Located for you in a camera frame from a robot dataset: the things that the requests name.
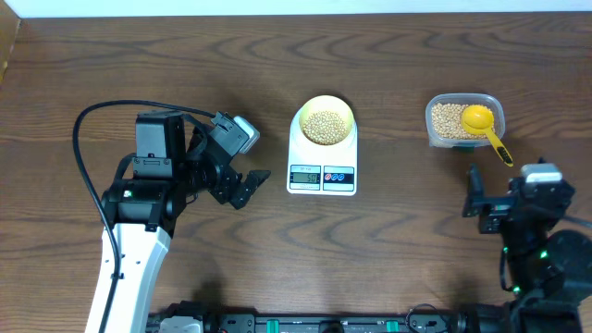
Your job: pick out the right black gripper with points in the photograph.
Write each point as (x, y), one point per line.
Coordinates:
(493, 214)

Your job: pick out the yellow plastic bowl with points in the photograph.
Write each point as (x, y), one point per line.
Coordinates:
(326, 103)

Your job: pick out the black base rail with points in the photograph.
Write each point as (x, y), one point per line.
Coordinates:
(186, 317)

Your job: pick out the white digital kitchen scale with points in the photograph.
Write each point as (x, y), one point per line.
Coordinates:
(315, 169)

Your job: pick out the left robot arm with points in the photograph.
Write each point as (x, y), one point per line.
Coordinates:
(176, 158)

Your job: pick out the yellow measuring scoop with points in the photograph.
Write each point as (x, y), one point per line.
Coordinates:
(479, 120)

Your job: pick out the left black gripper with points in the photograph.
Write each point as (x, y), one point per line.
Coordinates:
(225, 190)

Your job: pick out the clear container of soybeans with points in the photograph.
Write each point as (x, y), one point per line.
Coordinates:
(443, 115)

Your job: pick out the soybeans in yellow bowl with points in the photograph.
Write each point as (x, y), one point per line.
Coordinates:
(325, 128)

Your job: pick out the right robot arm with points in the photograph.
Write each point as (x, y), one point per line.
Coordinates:
(548, 271)

